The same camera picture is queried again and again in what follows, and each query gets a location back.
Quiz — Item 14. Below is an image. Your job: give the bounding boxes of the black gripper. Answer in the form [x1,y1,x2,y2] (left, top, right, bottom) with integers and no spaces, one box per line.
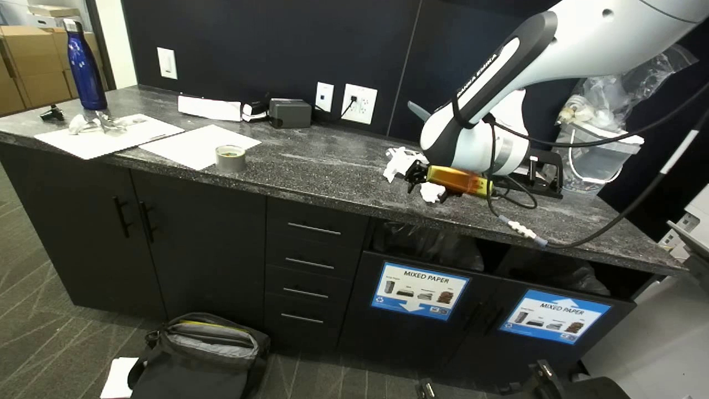
[401,157,440,198]

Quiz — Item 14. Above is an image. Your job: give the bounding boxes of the white paper piece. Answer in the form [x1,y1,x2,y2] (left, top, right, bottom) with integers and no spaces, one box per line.
[416,179,450,207]

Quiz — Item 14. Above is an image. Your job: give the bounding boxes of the white cloth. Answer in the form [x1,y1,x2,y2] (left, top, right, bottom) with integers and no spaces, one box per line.
[382,145,428,184]

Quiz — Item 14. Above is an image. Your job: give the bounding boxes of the clear bin liner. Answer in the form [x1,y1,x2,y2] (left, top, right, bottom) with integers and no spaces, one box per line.
[494,243,617,298]
[370,219,485,273]

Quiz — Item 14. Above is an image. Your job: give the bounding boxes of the black bin door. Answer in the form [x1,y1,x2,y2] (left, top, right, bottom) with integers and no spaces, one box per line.
[336,248,491,375]
[450,273,638,390]

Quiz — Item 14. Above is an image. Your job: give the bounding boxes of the large white outlet plate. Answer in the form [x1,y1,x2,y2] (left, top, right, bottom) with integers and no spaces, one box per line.
[339,83,382,127]

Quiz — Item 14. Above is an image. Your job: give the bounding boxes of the blue mixed paper sign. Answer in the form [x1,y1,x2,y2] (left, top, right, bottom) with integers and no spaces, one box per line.
[370,260,475,323]
[499,285,617,349]

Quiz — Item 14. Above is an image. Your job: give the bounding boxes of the black drawer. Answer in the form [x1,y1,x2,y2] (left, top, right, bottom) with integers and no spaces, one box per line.
[263,273,362,320]
[263,242,365,290]
[263,195,370,258]
[263,299,353,355]

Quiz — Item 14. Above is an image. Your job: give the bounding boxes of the small white outlet plate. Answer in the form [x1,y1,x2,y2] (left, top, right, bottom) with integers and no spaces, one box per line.
[312,79,336,116]

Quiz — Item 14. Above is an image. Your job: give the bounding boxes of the black power adapter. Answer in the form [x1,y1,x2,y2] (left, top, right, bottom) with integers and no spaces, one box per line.
[265,95,315,130]

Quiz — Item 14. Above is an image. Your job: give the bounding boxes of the clear plastic container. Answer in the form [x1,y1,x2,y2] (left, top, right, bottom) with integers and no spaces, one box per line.
[558,120,647,189]

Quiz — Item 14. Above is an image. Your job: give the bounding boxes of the tape roll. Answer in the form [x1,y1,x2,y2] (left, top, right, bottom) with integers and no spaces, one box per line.
[212,141,248,169]

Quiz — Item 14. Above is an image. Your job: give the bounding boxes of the clear plastic bags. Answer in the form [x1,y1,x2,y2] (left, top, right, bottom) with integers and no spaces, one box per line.
[553,42,703,150]

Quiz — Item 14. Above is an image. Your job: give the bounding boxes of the white power strip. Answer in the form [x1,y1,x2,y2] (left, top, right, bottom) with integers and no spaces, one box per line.
[176,94,253,125]

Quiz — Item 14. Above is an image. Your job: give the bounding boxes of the black cabinet door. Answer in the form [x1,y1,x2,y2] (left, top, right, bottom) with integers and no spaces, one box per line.
[131,170,269,326]
[0,141,168,321]

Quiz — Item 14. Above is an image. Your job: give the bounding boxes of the flat white paper sheet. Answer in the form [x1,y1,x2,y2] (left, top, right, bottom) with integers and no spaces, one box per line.
[32,114,186,164]
[137,123,263,174]

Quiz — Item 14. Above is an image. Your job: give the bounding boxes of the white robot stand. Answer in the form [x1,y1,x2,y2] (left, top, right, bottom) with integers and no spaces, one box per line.
[580,187,709,399]

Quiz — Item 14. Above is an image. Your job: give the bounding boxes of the grey backpack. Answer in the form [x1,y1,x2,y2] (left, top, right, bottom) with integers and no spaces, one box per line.
[126,310,273,399]

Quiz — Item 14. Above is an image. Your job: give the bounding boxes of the crumpled clear plastic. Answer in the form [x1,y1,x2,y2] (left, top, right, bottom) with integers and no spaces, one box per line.
[66,109,126,137]

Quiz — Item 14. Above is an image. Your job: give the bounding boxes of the blue water bottle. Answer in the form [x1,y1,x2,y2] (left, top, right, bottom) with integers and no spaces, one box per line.
[59,18,110,116]

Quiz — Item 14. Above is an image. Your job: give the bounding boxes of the small white paper slip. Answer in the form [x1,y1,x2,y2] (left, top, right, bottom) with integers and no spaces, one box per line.
[98,355,142,399]

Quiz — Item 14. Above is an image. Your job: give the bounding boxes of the small black object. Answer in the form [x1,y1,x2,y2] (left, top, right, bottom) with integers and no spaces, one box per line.
[38,104,68,127]

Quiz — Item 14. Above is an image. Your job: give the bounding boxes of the cardboard box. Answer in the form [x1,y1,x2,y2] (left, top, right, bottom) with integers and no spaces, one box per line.
[0,25,77,118]

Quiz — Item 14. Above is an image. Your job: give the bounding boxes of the thin black cable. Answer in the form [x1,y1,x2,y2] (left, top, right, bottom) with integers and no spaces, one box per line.
[488,174,541,212]

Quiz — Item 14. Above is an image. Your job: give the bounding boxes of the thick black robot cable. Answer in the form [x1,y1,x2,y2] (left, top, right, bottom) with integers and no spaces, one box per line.
[480,75,709,250]

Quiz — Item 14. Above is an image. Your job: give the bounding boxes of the black cabinet door handle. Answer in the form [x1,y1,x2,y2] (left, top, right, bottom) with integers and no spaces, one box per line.
[110,195,134,242]
[137,201,160,247]

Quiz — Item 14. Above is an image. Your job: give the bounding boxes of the white wall switch plate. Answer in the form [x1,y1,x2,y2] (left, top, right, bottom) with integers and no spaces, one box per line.
[155,45,181,83]

